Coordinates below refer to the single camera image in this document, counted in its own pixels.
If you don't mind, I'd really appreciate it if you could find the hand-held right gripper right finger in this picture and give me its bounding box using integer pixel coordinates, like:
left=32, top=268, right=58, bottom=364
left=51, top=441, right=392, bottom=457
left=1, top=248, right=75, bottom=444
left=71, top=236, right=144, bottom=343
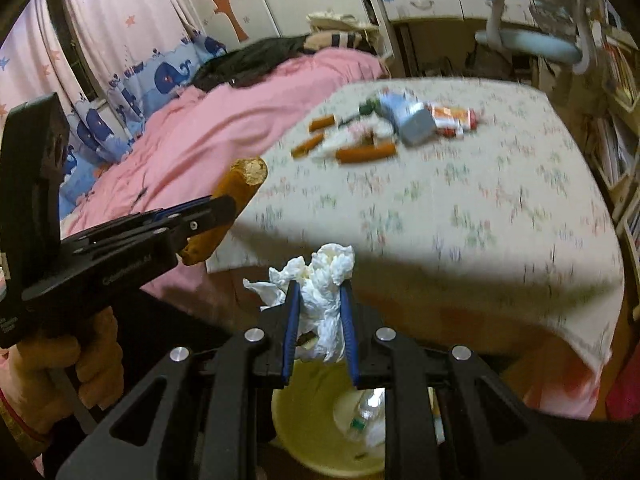
left=340, top=281, right=587, bottom=480

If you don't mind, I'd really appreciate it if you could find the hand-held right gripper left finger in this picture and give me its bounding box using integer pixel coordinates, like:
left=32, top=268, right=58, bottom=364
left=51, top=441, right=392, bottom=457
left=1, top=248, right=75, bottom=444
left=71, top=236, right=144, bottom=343
left=55, top=280, right=303, bottom=480

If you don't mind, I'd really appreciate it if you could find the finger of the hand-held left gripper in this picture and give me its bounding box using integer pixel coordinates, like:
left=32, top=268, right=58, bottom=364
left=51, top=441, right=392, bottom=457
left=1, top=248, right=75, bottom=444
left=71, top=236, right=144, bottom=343
left=90, top=195, right=238, bottom=253
left=62, top=194, right=217, bottom=241

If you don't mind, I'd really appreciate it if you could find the white tissue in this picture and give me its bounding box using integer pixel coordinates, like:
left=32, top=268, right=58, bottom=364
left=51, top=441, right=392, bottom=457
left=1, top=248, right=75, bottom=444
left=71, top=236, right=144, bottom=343
left=312, top=117, right=402, bottom=162
left=243, top=243, right=357, bottom=365

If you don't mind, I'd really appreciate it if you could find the clear plastic bottle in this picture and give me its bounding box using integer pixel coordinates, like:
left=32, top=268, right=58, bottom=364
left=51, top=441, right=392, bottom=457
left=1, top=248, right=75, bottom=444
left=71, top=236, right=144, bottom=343
left=344, top=387, right=387, bottom=444

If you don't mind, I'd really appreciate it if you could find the yellow plastic bin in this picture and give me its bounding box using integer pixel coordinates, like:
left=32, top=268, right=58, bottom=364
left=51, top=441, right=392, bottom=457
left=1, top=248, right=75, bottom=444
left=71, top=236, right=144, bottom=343
left=271, top=355, right=447, bottom=479

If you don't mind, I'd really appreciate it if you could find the blue drink carton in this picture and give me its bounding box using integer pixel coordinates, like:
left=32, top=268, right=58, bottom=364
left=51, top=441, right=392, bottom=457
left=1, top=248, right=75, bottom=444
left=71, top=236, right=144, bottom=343
left=377, top=89, right=437, bottom=147

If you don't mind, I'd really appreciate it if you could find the person's left forearm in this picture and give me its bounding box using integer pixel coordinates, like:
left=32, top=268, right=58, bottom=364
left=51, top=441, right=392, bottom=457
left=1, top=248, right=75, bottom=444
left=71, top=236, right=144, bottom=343
left=0, top=390, right=53, bottom=463

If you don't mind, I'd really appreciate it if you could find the person's left hand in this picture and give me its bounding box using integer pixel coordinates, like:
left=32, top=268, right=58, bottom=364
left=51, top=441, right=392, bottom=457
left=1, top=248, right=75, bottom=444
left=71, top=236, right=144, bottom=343
left=0, top=306, right=126, bottom=442

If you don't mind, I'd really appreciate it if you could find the pink blanket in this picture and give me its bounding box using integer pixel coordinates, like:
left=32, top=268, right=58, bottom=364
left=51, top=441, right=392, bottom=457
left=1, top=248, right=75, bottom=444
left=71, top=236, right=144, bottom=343
left=59, top=47, right=390, bottom=306

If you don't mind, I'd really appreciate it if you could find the blue whale print fabric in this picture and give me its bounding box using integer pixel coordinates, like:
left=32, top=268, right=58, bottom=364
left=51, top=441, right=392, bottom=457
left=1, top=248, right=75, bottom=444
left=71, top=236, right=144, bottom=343
left=0, top=30, right=229, bottom=222

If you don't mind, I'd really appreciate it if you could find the peach checked cloth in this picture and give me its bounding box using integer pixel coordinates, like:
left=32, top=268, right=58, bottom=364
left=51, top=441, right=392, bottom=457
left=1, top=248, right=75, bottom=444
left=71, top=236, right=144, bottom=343
left=207, top=255, right=615, bottom=422

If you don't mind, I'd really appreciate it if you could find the floral tablecloth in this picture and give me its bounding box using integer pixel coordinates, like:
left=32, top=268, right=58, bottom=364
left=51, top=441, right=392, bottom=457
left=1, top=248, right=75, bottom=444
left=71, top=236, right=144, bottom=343
left=206, top=76, right=626, bottom=368

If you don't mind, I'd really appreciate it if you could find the black cloth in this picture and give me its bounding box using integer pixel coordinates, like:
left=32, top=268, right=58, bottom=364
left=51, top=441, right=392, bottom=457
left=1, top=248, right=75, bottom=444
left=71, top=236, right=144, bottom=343
left=192, top=36, right=314, bottom=89

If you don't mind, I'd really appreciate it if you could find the pink star curtain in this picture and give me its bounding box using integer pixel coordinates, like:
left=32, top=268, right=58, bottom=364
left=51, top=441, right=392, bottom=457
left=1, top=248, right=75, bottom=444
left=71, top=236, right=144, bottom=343
left=0, top=0, right=202, bottom=121

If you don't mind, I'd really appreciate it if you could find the striped pillow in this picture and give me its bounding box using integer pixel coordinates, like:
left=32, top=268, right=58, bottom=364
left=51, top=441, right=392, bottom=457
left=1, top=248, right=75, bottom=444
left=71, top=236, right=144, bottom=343
left=302, top=30, right=382, bottom=54

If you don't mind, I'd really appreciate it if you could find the red snack wrapper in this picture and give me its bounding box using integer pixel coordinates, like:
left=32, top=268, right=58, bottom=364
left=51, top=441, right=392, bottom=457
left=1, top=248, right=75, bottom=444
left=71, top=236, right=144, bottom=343
left=425, top=102, right=482, bottom=139

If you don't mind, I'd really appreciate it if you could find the cream cloth bag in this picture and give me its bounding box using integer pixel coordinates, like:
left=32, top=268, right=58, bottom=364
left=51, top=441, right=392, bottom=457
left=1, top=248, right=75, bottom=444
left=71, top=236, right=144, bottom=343
left=306, top=9, right=382, bottom=34

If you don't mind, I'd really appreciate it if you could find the pink bag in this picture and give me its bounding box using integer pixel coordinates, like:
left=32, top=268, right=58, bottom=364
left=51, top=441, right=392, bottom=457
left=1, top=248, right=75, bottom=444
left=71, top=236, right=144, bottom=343
left=604, top=354, right=640, bottom=422

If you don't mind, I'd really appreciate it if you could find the light blue office chair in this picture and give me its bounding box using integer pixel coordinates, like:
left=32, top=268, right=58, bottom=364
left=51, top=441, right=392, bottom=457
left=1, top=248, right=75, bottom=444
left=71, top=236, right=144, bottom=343
left=456, top=0, right=602, bottom=77

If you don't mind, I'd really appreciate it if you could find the white bookshelf with books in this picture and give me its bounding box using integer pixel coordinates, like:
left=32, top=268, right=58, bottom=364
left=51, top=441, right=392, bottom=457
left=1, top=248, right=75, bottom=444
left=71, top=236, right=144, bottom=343
left=584, top=0, right=640, bottom=322

